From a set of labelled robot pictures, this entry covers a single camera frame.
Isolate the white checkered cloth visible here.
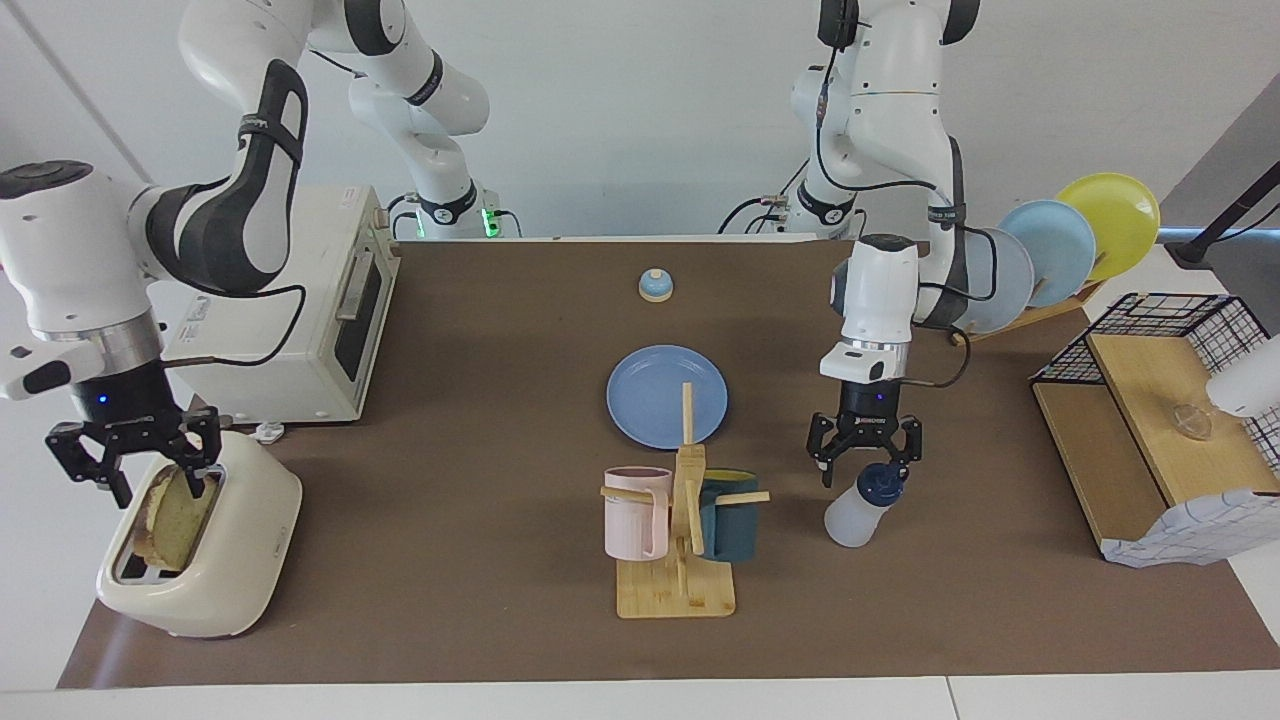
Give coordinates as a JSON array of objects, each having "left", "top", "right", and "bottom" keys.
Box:
[{"left": 1103, "top": 488, "right": 1280, "bottom": 569}]

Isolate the small clear glass object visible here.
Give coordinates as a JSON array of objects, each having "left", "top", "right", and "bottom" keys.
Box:
[{"left": 1170, "top": 400, "right": 1216, "bottom": 443}]

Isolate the wooden mug tree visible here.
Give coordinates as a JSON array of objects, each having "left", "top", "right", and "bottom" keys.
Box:
[{"left": 600, "top": 383, "right": 771, "bottom": 619}]

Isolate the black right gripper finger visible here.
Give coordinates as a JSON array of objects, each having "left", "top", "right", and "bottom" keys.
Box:
[
  {"left": 160, "top": 404, "right": 223, "bottom": 499},
  {"left": 45, "top": 421, "right": 134, "bottom": 510}
]

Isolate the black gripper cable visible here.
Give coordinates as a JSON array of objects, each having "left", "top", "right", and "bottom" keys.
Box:
[
  {"left": 812, "top": 0, "right": 976, "bottom": 389},
  {"left": 160, "top": 285, "right": 307, "bottom": 368}
]

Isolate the teal mug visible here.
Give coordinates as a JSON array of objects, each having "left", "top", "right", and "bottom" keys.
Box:
[{"left": 697, "top": 468, "right": 761, "bottom": 563}]

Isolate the white cylinder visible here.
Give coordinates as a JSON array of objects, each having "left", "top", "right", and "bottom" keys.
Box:
[{"left": 1205, "top": 335, "right": 1280, "bottom": 419}]

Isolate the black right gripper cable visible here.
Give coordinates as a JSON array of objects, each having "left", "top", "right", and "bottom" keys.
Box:
[{"left": 160, "top": 285, "right": 307, "bottom": 368}]

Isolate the wooden plate rack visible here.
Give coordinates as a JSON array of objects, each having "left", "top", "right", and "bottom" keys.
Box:
[{"left": 950, "top": 250, "right": 1106, "bottom": 347}]

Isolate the yellow plate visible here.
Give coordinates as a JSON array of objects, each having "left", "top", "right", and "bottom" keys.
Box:
[{"left": 1057, "top": 172, "right": 1161, "bottom": 283}]

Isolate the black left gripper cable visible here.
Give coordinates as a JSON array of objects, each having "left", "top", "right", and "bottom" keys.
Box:
[{"left": 812, "top": 0, "right": 976, "bottom": 389}]

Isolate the black wire basket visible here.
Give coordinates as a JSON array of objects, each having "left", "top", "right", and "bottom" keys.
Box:
[{"left": 1030, "top": 292, "right": 1280, "bottom": 476}]

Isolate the translucent bottle with blue cap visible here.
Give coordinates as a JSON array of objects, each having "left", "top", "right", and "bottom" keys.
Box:
[{"left": 824, "top": 462, "right": 906, "bottom": 549}]

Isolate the brown table mat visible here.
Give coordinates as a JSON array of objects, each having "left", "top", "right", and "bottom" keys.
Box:
[{"left": 57, "top": 240, "right": 1280, "bottom": 689}]

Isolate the toasted bread slice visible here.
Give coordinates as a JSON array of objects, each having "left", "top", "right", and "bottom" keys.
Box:
[{"left": 133, "top": 468, "right": 216, "bottom": 573}]

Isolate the light blue plate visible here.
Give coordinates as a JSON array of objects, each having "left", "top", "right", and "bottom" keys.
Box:
[{"left": 1000, "top": 200, "right": 1097, "bottom": 309}]

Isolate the blue round plate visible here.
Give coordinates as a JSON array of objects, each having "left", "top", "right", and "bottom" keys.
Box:
[{"left": 606, "top": 345, "right": 729, "bottom": 451}]

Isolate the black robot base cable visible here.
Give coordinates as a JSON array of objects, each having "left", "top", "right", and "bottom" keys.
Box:
[{"left": 718, "top": 150, "right": 813, "bottom": 237}]

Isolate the cream toaster oven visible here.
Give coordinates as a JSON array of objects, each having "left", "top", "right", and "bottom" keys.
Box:
[{"left": 160, "top": 185, "right": 401, "bottom": 426}]

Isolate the cream two-slot toaster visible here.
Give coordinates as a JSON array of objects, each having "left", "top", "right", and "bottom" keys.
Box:
[{"left": 96, "top": 430, "right": 303, "bottom": 639}]

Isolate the pink ribbed mug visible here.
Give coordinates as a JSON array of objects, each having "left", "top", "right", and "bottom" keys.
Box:
[{"left": 603, "top": 466, "right": 673, "bottom": 561}]

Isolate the pale grey plate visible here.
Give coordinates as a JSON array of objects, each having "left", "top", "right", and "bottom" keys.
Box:
[{"left": 965, "top": 228, "right": 1035, "bottom": 334}]

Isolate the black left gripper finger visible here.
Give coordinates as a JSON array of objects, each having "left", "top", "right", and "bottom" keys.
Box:
[
  {"left": 807, "top": 411, "right": 847, "bottom": 489},
  {"left": 885, "top": 414, "right": 924, "bottom": 472}
]

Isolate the wooden two-step shelf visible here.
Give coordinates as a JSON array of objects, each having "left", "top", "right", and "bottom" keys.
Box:
[{"left": 1032, "top": 333, "right": 1280, "bottom": 561}]

